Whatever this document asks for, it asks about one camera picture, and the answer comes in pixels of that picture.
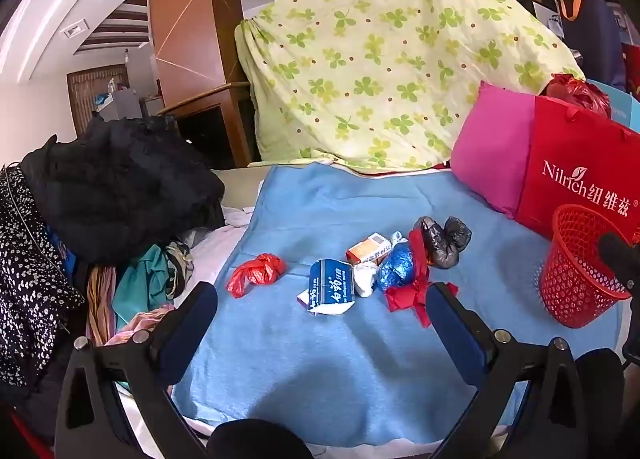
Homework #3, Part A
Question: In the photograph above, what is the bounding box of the red plastic bag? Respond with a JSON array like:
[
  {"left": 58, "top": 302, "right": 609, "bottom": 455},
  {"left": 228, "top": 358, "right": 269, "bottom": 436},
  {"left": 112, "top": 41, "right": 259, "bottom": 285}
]
[
  {"left": 544, "top": 73, "right": 612, "bottom": 120},
  {"left": 226, "top": 253, "right": 287, "bottom": 299}
]

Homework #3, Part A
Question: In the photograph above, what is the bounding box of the red paper shopping bag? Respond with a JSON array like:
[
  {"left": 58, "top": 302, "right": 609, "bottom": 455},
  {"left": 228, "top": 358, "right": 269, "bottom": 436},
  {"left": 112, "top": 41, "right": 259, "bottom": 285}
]
[{"left": 515, "top": 95, "right": 640, "bottom": 242}]

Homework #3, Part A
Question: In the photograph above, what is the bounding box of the blue plastic bag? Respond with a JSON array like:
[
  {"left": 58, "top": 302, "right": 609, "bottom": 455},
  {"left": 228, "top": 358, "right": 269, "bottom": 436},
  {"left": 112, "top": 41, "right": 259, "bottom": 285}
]
[{"left": 376, "top": 243, "right": 417, "bottom": 292}]

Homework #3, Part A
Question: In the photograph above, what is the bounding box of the black garment pile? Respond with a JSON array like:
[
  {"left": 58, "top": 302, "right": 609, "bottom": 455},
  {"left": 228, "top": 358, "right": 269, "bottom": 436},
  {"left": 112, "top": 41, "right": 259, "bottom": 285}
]
[{"left": 20, "top": 111, "right": 226, "bottom": 265}]

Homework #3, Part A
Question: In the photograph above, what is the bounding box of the striped cloth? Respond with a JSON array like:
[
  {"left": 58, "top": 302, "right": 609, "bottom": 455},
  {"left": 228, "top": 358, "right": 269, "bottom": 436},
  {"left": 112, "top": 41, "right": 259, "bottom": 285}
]
[{"left": 86, "top": 264, "right": 118, "bottom": 347}]

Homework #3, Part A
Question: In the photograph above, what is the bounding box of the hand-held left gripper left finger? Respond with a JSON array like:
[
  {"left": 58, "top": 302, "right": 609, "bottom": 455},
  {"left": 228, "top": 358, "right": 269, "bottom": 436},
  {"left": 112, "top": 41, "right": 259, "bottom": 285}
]
[{"left": 54, "top": 281, "right": 219, "bottom": 459}]

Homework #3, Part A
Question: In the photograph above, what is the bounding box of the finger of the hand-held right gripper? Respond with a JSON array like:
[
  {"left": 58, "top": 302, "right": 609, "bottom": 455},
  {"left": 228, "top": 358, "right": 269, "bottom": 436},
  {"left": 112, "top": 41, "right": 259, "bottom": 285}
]
[{"left": 597, "top": 233, "right": 640, "bottom": 291}]

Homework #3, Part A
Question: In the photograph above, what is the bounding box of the brown wooden door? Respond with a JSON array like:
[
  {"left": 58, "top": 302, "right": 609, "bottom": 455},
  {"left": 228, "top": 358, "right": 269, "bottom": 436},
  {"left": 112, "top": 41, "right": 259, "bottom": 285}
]
[{"left": 66, "top": 64, "right": 132, "bottom": 137}]

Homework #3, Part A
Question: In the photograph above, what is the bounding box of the teal cloth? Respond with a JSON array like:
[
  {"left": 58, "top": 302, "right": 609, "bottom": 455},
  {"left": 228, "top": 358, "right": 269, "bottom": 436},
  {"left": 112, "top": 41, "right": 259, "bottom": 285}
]
[{"left": 112, "top": 244, "right": 173, "bottom": 320}]

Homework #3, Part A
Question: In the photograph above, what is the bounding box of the pink cloth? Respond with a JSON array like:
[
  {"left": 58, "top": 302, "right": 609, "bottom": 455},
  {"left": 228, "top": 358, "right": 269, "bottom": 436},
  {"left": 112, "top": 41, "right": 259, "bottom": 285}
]
[{"left": 105, "top": 303, "right": 176, "bottom": 347}]

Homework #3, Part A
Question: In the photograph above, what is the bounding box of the white tissue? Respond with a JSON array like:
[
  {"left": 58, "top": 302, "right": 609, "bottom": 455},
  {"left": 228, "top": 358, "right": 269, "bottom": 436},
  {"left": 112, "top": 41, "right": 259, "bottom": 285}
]
[{"left": 352, "top": 261, "right": 383, "bottom": 297}]

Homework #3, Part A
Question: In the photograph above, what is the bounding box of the black white-flowered garment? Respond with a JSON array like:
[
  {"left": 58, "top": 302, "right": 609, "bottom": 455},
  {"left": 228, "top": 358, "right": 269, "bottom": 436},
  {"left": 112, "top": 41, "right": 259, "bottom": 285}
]
[{"left": 0, "top": 164, "right": 88, "bottom": 390}]

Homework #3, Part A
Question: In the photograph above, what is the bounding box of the blue and white carton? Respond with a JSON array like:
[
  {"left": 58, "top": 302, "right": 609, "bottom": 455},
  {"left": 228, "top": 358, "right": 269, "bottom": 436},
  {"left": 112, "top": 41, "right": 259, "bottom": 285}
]
[{"left": 297, "top": 258, "right": 357, "bottom": 317}]

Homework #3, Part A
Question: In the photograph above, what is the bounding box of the black plastic bag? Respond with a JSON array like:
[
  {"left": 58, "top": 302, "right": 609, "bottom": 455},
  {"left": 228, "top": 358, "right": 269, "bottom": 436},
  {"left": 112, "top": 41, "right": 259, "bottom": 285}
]
[{"left": 413, "top": 215, "right": 473, "bottom": 271}]

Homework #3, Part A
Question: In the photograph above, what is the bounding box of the navy bag with orange straps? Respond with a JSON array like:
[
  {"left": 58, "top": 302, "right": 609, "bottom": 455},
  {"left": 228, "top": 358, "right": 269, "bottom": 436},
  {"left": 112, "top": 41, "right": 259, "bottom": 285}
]
[{"left": 555, "top": 0, "right": 628, "bottom": 92}]

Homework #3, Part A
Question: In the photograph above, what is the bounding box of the light blue cardboard box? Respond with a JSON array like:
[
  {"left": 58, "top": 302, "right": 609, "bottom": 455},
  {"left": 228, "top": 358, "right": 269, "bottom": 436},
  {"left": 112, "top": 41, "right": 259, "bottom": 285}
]
[{"left": 585, "top": 79, "right": 640, "bottom": 132}]

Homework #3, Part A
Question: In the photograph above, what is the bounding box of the brown wooden wardrobe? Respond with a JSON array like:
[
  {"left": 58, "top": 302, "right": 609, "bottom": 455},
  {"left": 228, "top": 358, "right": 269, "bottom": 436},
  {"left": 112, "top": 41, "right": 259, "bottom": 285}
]
[{"left": 148, "top": 0, "right": 253, "bottom": 170}]

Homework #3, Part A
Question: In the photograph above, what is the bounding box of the green clover print quilt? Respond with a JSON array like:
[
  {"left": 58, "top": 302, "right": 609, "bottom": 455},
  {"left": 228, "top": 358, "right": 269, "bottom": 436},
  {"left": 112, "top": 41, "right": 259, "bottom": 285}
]
[{"left": 235, "top": 0, "right": 586, "bottom": 174}]

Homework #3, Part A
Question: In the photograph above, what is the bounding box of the pink pillow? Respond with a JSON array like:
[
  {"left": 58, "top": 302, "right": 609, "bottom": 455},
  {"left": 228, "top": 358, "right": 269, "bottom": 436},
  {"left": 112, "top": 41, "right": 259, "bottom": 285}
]
[{"left": 450, "top": 80, "right": 538, "bottom": 220}]

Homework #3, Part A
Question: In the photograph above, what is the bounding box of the white refrigerator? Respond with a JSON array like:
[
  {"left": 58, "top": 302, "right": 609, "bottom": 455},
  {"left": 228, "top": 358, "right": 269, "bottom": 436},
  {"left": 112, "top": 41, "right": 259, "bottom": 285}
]
[{"left": 124, "top": 46, "right": 160, "bottom": 102}]

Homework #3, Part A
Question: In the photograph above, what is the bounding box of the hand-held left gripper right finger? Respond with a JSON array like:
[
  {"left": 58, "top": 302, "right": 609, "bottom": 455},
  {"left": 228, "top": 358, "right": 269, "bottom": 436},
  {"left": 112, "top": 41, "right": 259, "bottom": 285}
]
[{"left": 425, "top": 281, "right": 590, "bottom": 459}]

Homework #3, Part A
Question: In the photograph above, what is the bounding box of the orange and white medicine box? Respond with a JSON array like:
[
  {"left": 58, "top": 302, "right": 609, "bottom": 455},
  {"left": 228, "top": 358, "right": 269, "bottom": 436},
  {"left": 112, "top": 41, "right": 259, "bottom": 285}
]
[{"left": 346, "top": 234, "right": 392, "bottom": 266}]

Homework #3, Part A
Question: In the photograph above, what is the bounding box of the light blue blanket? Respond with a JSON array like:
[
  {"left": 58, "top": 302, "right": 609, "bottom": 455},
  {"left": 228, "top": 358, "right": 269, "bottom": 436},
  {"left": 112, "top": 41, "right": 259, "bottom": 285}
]
[{"left": 170, "top": 161, "right": 623, "bottom": 447}]

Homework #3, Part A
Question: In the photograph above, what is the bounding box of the red mesh plastic basket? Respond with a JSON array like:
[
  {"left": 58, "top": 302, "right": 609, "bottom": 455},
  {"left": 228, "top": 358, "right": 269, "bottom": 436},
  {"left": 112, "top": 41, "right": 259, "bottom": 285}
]
[{"left": 539, "top": 204, "right": 633, "bottom": 329}]

